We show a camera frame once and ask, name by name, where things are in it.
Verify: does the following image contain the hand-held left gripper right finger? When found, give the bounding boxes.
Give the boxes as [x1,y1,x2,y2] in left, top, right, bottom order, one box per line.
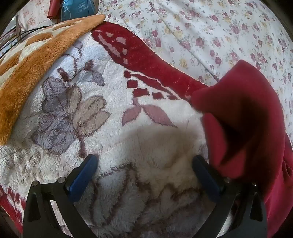
[192,155,268,238]

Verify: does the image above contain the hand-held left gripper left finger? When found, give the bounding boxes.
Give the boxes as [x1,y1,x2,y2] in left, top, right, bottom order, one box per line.
[23,154,99,238]

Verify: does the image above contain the red garment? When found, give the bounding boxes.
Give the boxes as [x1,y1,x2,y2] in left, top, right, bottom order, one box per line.
[191,59,293,238]

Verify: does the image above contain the white and red floral fleece blanket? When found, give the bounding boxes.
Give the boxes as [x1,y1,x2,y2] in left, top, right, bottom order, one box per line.
[0,21,234,238]

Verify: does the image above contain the orange checkered fleece blanket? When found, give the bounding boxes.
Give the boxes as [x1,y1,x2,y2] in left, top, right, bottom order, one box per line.
[0,14,106,146]

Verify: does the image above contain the floral print bedsheet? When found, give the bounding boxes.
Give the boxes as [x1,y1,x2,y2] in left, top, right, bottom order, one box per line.
[17,0,293,147]

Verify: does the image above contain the blue bag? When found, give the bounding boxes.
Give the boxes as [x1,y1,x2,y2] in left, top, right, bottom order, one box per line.
[60,0,97,22]

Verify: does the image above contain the dark red pouch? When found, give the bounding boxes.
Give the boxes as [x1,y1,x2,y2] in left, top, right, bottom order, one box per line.
[47,0,64,20]

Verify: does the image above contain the black cables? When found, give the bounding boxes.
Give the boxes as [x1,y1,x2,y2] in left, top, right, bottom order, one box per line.
[0,25,53,58]

